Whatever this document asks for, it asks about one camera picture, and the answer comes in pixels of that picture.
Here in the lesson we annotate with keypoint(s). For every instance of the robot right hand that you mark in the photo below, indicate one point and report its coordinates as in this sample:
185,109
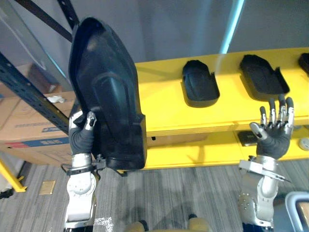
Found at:
274,141

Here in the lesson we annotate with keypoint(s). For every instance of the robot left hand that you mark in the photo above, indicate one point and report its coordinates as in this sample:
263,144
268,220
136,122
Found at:
80,139

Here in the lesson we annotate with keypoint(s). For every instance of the black plastic housing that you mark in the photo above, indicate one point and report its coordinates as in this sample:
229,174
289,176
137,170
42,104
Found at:
263,77
199,84
106,96
304,63

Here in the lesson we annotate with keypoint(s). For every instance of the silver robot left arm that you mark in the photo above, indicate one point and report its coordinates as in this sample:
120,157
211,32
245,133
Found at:
79,191

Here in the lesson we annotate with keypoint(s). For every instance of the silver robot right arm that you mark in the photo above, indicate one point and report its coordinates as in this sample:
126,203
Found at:
259,193

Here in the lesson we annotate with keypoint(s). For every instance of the yellow shelf board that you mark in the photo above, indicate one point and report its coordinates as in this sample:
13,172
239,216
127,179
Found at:
217,101
217,149

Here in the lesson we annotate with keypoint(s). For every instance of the black diagonal shelf brace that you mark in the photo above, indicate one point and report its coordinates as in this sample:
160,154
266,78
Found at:
48,18

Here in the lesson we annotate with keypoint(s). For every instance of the black flat device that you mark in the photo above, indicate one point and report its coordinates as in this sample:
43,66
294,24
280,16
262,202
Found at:
246,138

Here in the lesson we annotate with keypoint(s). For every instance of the white round object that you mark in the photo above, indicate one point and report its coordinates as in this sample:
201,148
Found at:
304,143

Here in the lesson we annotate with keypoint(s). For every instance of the crumpled white paper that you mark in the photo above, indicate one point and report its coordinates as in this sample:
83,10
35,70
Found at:
56,99

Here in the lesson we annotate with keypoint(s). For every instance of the brown cardboard box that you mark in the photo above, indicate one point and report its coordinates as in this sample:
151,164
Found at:
31,128

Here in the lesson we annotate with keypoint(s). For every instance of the brass floor plate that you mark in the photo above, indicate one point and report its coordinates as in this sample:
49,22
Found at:
47,187

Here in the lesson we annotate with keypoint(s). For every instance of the blue grey plastic bin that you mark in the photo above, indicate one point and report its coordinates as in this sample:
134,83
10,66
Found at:
297,210

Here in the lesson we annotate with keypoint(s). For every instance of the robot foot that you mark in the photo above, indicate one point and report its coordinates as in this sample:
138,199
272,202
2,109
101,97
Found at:
198,223
137,226

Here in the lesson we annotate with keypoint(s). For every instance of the yellow metal frame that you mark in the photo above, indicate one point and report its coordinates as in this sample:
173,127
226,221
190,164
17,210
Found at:
10,177

